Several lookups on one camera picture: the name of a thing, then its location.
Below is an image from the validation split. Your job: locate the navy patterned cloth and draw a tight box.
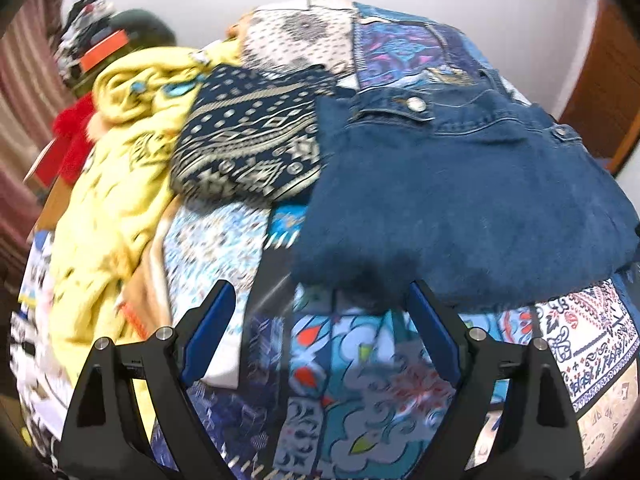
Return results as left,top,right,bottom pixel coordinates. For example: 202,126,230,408
170,64,347,207

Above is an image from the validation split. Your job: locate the wooden room door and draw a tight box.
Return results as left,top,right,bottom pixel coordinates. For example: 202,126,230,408
556,0,640,177

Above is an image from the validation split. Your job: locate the red plush toy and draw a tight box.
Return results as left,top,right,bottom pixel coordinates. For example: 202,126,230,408
36,92,102,187

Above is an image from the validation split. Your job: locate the blue denim jacket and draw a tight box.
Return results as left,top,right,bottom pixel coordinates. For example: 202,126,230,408
290,72,640,312

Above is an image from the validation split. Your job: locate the patchwork bedspread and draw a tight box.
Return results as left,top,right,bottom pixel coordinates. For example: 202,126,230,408
147,0,640,480

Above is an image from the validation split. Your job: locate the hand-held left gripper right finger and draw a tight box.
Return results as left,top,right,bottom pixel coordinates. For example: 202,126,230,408
406,280,586,480

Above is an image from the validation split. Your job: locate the pile of papers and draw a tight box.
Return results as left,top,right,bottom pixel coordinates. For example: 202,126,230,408
9,230,77,463

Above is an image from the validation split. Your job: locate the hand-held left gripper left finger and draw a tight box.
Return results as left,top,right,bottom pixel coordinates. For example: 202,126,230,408
59,280,237,480

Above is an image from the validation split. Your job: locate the orange box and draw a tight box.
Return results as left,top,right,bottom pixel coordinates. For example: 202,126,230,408
79,30,129,72

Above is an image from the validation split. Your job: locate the dark grey cushion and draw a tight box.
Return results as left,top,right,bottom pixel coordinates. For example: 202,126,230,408
106,8,177,55

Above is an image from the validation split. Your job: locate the pile of clothes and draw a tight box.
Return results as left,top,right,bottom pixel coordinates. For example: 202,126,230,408
55,0,117,63

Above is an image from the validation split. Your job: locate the striped brown curtain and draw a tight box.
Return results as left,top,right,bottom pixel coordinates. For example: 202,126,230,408
0,0,69,273

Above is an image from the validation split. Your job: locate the yellow cartoon blanket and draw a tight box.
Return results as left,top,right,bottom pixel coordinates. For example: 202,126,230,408
49,42,243,413

